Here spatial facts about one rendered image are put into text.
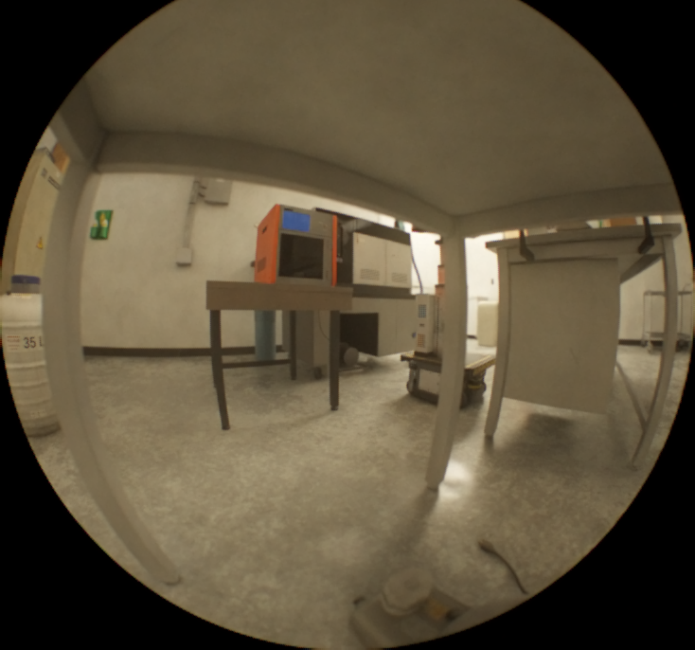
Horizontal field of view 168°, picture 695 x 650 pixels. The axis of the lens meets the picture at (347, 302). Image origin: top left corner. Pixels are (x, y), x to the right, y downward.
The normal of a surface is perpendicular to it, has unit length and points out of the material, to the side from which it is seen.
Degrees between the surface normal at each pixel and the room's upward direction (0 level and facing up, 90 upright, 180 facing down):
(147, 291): 90
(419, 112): 180
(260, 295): 90
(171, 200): 90
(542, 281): 90
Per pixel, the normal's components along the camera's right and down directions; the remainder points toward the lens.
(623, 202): -0.83, -0.02
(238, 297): 0.56, 0.00
